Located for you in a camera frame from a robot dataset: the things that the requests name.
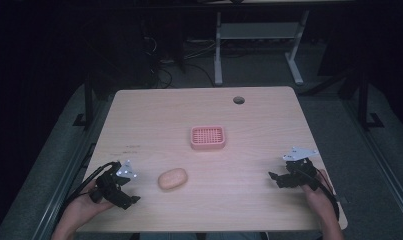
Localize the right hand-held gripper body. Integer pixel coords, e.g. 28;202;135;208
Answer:
282;146;322;192

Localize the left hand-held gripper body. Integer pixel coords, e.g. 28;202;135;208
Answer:
89;159;139;206

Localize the beige potato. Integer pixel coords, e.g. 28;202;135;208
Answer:
157;167;189;191

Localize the pink slotted soap dish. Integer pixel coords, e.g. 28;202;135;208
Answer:
189;125;227;151

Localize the person's left hand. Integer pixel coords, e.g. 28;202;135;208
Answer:
64;179;115;232

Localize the person's right hand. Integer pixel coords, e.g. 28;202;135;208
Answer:
301;168;339;222

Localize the black metal stand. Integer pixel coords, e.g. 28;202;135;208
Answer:
72;71;97;130
355;68;386;132

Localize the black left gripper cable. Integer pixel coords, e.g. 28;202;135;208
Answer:
54;161;122;231

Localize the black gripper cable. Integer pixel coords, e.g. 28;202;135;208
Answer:
54;161;122;231
315;167;341;222

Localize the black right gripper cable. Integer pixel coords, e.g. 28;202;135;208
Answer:
315;167;341;222

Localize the tangle of floor cables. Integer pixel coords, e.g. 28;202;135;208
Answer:
140;34;220;90

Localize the white metal desk frame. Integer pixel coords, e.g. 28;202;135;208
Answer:
213;9;311;87

